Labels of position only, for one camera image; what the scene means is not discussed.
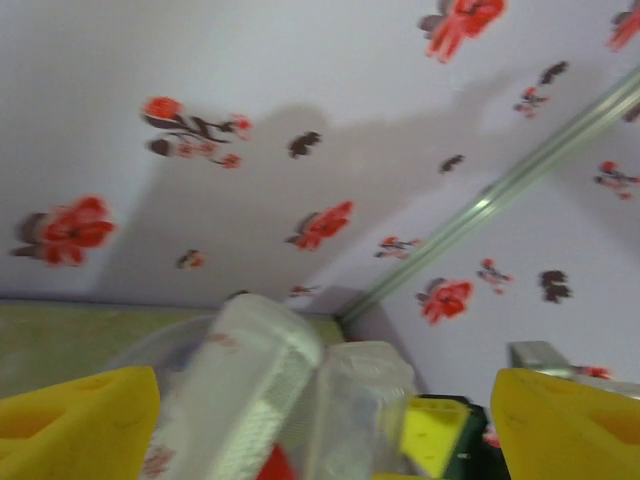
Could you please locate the clear bottle green cap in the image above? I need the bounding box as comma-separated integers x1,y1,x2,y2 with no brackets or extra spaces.
304,339,416,480

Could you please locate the aluminium frame post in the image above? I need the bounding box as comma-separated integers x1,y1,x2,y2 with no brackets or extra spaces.
344,64,640,321

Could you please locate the green marbled table mat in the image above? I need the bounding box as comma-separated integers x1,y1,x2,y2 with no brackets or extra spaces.
0,298,346,401

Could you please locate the clear bottle red-white label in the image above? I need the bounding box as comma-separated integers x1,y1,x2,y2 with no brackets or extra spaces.
142,293,324,480

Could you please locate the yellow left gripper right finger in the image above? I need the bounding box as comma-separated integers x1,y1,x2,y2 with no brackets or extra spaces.
490,367,640,480

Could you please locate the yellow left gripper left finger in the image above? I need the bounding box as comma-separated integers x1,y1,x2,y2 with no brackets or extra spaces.
0,365,161,480

